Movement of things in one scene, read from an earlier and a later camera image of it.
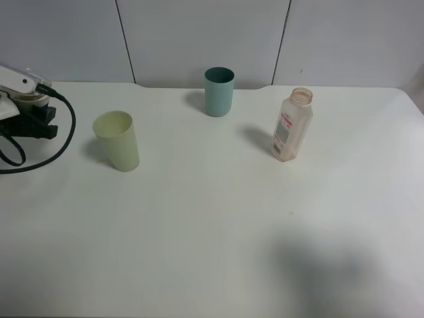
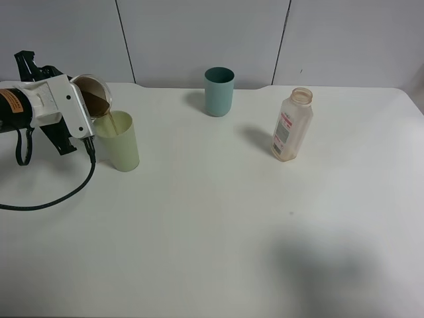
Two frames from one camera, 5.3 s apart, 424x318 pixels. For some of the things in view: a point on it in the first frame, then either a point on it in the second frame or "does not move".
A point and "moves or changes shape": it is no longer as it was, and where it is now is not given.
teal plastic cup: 218,91 does not move
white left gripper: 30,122 -> 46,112
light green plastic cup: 118,128 does not move
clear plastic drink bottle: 293,124 does not move
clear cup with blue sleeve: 29,96 moves or changes shape
